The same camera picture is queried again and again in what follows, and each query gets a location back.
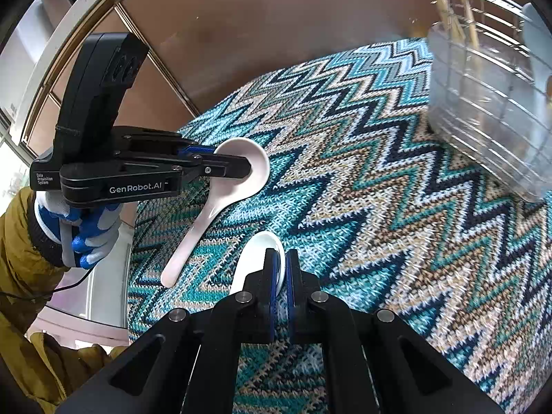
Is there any black cable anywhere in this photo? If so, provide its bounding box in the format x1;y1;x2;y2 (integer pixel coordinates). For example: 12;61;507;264
0;267;93;299

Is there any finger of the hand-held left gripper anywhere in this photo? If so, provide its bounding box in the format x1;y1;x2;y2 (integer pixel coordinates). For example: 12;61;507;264
180;155;254;182
173;137;220;158

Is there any pale grey spoon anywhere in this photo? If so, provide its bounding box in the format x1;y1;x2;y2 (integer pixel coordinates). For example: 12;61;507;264
522;3;552;100

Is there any white spoon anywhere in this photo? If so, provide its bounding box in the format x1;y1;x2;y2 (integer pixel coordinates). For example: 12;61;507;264
228;230;286;300

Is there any mustard jacket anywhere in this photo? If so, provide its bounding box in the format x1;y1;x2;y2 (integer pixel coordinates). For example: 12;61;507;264
0;306;130;412

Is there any person's left forearm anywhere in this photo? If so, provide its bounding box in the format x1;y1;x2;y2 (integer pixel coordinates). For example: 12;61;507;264
0;187;72;311

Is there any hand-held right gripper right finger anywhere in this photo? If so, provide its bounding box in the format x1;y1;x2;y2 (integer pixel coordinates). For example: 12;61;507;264
287;248;505;414

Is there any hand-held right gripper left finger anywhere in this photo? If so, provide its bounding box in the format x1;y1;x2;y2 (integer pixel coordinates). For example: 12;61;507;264
56;248;279;414

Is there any pink spoon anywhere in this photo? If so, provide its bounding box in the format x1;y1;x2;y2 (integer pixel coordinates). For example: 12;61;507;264
160;137;271;287

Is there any clear utensil holder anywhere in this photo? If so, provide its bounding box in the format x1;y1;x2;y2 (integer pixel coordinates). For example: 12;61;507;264
425;0;552;203

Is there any zigzag knitted cloth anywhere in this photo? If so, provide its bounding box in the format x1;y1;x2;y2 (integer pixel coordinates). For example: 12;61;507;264
127;37;552;414

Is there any person's left hand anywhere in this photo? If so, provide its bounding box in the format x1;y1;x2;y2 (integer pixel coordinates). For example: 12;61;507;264
29;147;123;269

